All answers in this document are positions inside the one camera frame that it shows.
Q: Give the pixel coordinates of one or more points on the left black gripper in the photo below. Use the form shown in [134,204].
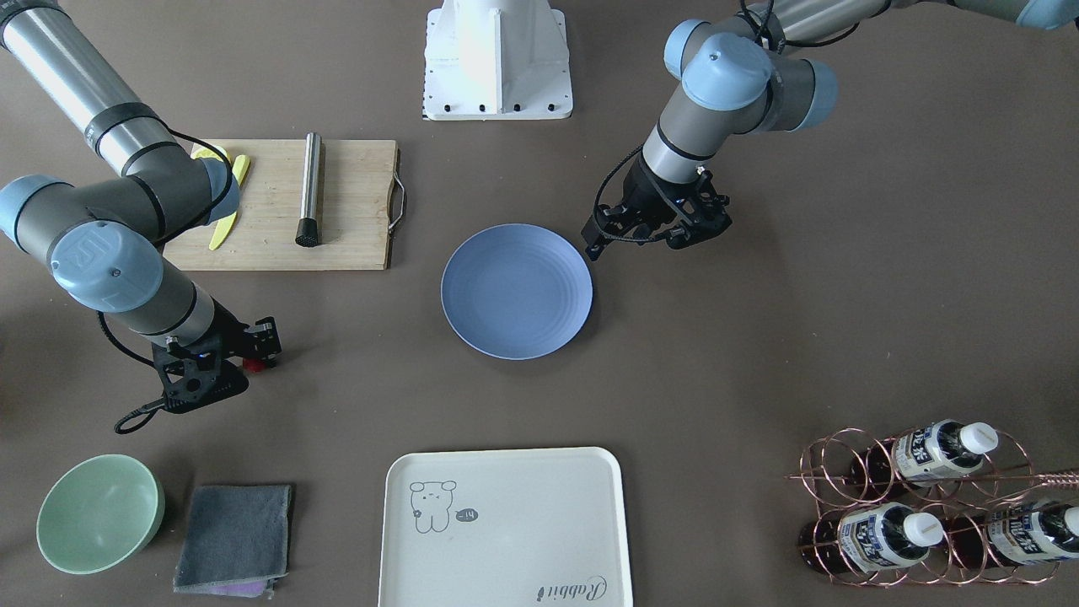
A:
[642,196]

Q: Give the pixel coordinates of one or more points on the tea bottle middle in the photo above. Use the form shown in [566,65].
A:
[943,451]

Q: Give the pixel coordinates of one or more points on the blue plate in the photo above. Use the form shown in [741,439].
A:
[516,291]

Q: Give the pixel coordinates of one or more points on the yellow plastic knife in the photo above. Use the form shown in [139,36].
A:
[225,225]

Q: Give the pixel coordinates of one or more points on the tea bottle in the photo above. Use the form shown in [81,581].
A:
[1039,531]
[890,536]
[943,451]

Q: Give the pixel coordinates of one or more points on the lemon slice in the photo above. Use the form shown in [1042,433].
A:
[210,153]

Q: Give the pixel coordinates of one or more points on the wooden cutting board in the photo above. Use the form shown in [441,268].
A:
[354,206]

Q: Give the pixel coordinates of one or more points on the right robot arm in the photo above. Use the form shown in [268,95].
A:
[103,242]

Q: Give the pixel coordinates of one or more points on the cream rabbit tray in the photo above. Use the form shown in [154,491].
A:
[512,527]

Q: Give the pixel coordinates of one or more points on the tea bottle near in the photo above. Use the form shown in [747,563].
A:
[890,536]

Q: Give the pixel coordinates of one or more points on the green bowl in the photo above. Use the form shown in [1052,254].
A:
[99,513]

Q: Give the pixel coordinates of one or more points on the grey folded cloth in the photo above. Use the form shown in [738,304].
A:
[236,541]

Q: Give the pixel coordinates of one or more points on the white camera mast base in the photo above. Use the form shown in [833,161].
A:
[496,60]

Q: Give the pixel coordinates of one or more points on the tea bottle far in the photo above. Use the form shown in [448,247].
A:
[1039,531]

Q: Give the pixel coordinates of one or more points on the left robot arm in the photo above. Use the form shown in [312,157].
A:
[738,76]

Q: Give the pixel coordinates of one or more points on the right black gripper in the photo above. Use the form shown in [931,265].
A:
[229,330]

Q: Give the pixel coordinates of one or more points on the steel muddler black tip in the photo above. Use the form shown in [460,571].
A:
[308,227]

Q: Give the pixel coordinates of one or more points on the copper wire bottle rack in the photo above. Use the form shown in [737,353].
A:
[834,470]

